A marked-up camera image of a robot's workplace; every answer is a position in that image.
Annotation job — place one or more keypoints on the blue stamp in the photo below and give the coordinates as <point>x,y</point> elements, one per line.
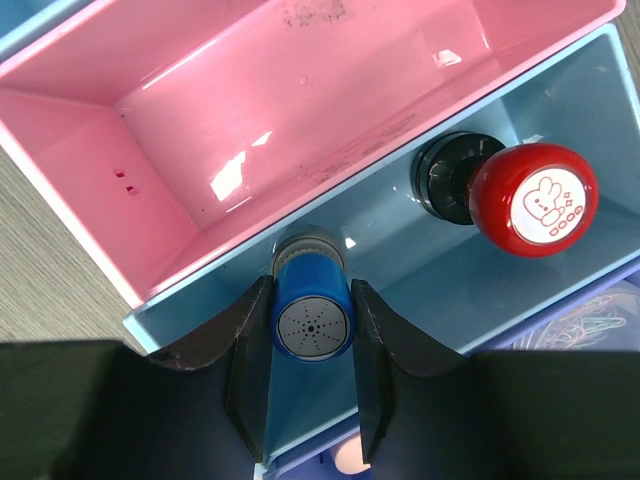
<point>312,315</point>

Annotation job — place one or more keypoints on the light blue end bin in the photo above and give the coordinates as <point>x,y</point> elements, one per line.
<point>25,21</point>

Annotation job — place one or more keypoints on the pink eraser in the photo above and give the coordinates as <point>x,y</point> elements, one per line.
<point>348,457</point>

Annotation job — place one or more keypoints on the pink plastic bin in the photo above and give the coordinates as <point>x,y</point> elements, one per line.
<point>165,133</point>

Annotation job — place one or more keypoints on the purple plastic bin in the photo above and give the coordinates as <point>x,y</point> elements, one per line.
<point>310,460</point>

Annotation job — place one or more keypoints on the clear jar of paperclips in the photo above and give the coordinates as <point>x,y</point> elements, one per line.
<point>607,322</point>

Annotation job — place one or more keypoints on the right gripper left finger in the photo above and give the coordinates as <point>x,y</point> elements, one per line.
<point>96,409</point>

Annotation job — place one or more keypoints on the red stamp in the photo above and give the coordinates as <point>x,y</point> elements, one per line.
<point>531,200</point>

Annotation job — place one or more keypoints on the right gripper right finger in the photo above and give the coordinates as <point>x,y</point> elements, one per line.
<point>429,412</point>

